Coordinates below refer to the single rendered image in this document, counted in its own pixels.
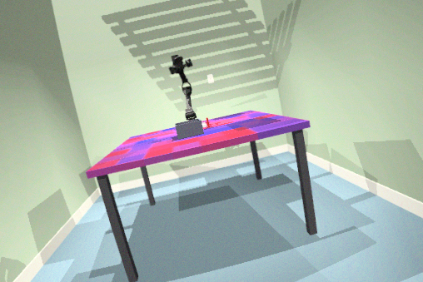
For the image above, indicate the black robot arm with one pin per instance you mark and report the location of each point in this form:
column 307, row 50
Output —
column 186, row 90

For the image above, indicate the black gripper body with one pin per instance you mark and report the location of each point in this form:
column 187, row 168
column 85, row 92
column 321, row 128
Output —
column 180, row 66

